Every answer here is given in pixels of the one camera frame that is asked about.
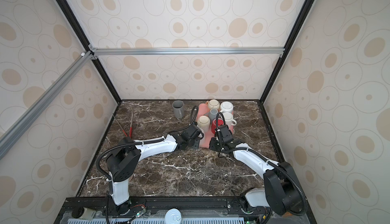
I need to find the white ceramic mug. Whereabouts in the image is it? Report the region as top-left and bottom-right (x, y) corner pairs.
(222, 112), (237, 128)
(219, 101), (234, 114)

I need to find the aluminium crossbar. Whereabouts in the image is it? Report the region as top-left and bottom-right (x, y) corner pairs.
(1, 51), (92, 158)
(91, 47), (285, 56)

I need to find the beige ceramic mug back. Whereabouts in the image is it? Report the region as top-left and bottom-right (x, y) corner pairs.
(206, 99), (220, 111)

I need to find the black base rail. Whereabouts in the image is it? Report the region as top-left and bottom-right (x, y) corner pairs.
(55, 196), (316, 224)

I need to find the pink plastic tray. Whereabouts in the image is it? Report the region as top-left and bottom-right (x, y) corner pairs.
(197, 100), (237, 148)

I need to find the black corner frame post left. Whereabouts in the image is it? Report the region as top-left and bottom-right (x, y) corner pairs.
(55, 0), (122, 105)

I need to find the aluminium crossbar left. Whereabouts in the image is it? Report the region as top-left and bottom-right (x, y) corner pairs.
(1, 51), (92, 158)

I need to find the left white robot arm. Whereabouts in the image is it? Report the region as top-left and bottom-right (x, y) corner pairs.
(95, 123), (205, 206)

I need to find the beige ceramic mug front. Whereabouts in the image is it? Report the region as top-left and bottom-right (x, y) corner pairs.
(197, 115), (211, 133)

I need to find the aluminium crossbar back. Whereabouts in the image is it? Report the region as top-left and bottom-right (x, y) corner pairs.
(91, 47), (285, 56)

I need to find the dark grey ceramic mug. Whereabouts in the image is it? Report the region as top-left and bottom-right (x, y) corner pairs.
(172, 100), (184, 119)

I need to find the red handled chopstick right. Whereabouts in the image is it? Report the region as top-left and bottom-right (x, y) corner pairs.
(129, 110), (134, 138)

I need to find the red ceramic mug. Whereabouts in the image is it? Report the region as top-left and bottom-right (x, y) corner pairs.
(211, 118), (224, 134)

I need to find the white ceramic mug back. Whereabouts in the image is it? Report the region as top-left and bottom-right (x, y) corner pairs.
(219, 101), (234, 114)

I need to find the beige ceramic mug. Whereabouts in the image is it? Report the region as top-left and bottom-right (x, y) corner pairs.
(206, 99), (220, 111)
(197, 115), (211, 133)

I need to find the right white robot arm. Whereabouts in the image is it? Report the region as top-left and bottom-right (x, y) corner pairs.
(209, 137), (308, 216)

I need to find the light grey ceramic mug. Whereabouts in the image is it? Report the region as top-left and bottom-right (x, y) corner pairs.
(208, 108), (218, 122)

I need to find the white ceramic mug front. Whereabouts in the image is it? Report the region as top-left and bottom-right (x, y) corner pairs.
(222, 112), (237, 128)

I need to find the black corner frame post right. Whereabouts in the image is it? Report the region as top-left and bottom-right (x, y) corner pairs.
(259, 0), (315, 105)

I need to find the black corner frame post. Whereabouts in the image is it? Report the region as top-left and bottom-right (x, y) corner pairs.
(259, 0), (315, 105)
(55, 0), (122, 105)

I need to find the white round can lid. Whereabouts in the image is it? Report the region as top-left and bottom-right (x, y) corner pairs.
(164, 208), (182, 224)

